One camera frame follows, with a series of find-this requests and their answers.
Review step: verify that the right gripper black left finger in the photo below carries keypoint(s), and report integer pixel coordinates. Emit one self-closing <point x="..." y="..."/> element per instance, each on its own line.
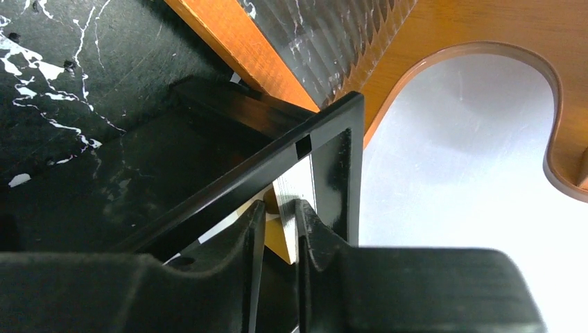
<point x="213" y="288"/>

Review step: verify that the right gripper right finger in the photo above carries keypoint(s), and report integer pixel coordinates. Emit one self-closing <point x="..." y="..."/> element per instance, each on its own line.
<point x="344" y="288"/>

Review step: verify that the gold VIP credit card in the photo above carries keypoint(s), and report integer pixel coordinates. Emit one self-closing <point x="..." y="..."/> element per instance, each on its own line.
<point x="275" y="237"/>

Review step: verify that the black card tray box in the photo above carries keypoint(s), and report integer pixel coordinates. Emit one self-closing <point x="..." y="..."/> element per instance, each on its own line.
<point x="159" y="187"/>

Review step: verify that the orange wooden shelf rack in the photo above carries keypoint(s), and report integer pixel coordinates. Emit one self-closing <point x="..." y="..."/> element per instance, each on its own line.
<point x="550" y="36"/>

